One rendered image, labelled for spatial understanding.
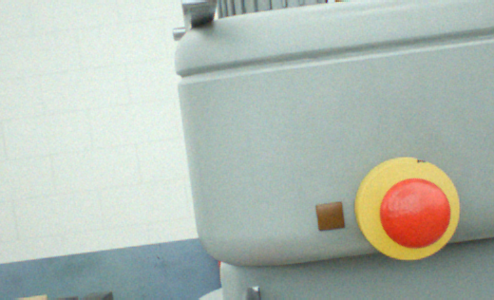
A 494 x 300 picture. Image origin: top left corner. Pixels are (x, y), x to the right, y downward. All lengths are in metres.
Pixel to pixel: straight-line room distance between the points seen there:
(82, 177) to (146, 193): 0.33
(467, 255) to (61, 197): 4.46
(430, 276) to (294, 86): 0.19
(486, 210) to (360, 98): 0.10
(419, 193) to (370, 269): 0.16
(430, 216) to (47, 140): 4.59
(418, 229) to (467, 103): 0.09
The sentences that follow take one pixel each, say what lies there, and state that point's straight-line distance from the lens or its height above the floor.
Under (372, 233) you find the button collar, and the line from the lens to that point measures 0.61.
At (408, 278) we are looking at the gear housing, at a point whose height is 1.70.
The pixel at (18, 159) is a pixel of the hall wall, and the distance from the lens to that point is 5.16.
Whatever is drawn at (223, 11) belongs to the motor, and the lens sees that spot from 1.05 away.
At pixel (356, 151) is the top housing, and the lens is 0.62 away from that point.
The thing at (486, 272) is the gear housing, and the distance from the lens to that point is 0.74.
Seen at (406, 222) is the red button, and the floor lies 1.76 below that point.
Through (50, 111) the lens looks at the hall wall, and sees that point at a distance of 5.12.
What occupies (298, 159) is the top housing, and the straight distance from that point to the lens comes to 0.62.
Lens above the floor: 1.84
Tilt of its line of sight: 3 degrees down
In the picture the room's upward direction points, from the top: 7 degrees counter-clockwise
